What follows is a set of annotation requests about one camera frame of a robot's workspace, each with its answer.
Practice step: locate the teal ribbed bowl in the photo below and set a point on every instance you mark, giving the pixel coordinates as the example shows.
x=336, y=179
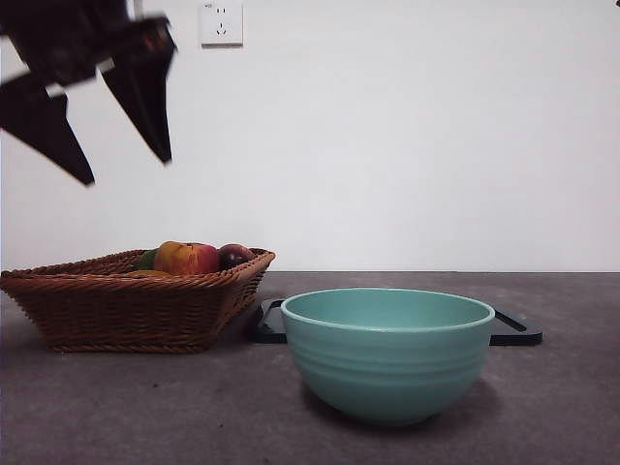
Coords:
x=387, y=358

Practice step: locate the dark red plum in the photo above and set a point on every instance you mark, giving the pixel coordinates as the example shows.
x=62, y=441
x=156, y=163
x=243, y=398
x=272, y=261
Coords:
x=235, y=257

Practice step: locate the red and yellow apple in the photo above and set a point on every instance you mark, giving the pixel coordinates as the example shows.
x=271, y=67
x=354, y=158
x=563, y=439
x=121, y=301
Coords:
x=186, y=259

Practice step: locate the brown wicker basket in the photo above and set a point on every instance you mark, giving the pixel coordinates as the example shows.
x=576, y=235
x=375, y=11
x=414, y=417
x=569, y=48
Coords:
x=121, y=310

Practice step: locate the green fruit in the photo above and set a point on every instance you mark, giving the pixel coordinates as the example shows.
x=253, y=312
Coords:
x=146, y=260

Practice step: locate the white wall power socket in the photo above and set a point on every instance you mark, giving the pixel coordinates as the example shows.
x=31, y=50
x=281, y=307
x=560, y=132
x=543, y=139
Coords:
x=222, y=26

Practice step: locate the black rectangular tray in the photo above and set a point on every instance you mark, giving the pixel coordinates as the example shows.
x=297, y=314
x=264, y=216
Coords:
x=271, y=329

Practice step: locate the brown kiwifruit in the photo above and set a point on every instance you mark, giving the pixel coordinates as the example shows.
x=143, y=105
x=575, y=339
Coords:
x=145, y=273

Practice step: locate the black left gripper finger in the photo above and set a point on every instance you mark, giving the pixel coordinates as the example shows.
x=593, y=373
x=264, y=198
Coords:
x=39, y=126
x=145, y=106

